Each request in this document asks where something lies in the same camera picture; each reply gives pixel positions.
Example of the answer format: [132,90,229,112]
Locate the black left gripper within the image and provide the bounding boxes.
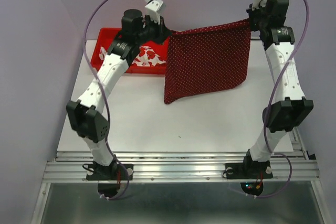
[134,12,171,45]

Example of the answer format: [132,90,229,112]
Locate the dark red polka-dot skirt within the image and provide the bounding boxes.
[164,19,251,104]

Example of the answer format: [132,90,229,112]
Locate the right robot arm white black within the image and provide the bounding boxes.
[241,0,313,177]

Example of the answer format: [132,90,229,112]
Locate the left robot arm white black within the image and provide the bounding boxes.
[66,9,171,179]

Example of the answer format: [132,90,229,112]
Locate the white red floral skirt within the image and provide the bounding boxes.
[98,45,167,67]

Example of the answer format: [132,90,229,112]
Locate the red plastic bin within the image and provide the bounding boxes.
[90,27,171,75]

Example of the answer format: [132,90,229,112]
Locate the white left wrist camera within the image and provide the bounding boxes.
[144,0,166,24]

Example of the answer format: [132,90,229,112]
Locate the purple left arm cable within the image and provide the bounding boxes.
[83,0,148,200]

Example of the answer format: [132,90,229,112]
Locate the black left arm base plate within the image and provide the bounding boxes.
[82,162,134,181]

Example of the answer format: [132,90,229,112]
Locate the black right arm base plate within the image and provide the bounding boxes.
[223,161,274,180]

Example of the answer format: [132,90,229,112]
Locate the aluminium frame rail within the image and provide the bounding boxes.
[43,151,320,183]

